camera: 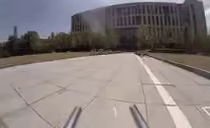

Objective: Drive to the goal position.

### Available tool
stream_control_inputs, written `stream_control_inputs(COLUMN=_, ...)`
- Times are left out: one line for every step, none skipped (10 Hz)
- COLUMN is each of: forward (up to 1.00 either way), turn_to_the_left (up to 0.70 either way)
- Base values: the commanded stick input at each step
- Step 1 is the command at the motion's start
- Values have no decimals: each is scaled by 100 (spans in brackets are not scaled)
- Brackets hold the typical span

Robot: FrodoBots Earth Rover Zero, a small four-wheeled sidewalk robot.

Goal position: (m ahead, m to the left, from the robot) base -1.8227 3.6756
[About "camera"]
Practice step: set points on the large grey building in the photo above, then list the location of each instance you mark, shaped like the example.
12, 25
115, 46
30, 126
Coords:
143, 20

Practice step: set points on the robot's own part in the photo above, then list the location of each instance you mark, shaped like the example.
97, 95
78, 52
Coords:
73, 118
138, 117

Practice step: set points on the distant tall tower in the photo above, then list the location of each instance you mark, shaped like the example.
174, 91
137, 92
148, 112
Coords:
15, 31

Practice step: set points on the concrete kerb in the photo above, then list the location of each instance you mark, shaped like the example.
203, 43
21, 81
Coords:
189, 68

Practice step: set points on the row of trees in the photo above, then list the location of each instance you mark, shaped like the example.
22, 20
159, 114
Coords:
59, 41

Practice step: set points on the grey concrete slab plaza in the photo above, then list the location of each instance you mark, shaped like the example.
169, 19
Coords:
103, 83

